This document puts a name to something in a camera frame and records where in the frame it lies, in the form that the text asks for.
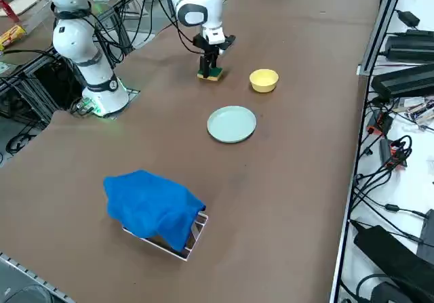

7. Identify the bare circuit board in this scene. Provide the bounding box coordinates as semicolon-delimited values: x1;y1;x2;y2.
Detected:
403;96;434;124

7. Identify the aluminium table frame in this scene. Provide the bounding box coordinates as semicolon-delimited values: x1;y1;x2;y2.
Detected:
0;50;85;127

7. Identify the blue cloth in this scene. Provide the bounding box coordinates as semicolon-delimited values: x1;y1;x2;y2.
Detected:
102;169;207;252

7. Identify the green and yellow sponge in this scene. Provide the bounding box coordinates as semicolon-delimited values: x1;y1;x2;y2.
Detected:
196;66;224;83

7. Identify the grey slotted rail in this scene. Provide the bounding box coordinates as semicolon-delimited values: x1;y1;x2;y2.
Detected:
0;251;75;303

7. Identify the red and black device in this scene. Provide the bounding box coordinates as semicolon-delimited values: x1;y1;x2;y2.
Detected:
368;111;395;136

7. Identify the yellow and red snack packet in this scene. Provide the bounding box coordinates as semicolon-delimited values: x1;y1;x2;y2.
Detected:
0;24;27;52

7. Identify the black and orange adapter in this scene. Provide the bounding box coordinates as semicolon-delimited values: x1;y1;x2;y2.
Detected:
378;136;413;171

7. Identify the wooden board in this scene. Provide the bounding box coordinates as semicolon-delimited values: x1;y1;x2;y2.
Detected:
0;0;41;18

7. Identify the black cable with ferrite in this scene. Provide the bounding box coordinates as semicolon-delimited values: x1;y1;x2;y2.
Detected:
351;180;431;219

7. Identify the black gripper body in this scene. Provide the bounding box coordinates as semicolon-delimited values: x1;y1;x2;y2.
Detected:
192;34;237;59

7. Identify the small yellow dish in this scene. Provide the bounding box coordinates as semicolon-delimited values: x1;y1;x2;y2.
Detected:
249;68;280;94

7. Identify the small black power adapter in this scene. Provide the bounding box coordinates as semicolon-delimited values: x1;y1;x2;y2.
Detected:
395;10;421;28

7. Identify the aluminium frame post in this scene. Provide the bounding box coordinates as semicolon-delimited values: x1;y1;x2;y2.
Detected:
357;0;408;77

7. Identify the large black power supply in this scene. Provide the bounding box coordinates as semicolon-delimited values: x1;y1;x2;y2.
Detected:
353;224;434;303

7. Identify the metal dish rack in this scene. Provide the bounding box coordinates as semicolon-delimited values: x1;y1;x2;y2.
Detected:
121;211;210;262

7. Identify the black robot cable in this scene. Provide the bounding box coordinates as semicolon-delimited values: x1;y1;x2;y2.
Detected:
167;0;204;55

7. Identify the pale green round plate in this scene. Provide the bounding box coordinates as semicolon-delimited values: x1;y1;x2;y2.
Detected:
207;105;258;144

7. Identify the long black power brick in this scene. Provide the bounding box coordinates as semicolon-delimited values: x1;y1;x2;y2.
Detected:
371;64;434;99

